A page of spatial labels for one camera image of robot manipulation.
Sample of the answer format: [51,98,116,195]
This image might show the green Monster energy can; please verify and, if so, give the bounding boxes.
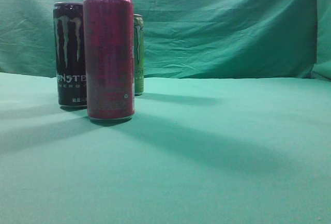
[133,14,145,96]

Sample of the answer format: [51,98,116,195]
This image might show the pink energy drink can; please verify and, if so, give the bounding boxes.
[83,0,134,121]

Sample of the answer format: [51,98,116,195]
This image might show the green table cloth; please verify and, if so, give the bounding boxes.
[1,73,330,223]

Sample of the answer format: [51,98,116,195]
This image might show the green cloth backdrop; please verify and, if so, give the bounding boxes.
[1,0,320,79]

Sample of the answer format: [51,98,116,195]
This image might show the black Monster energy can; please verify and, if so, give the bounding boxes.
[53,2,87,109]

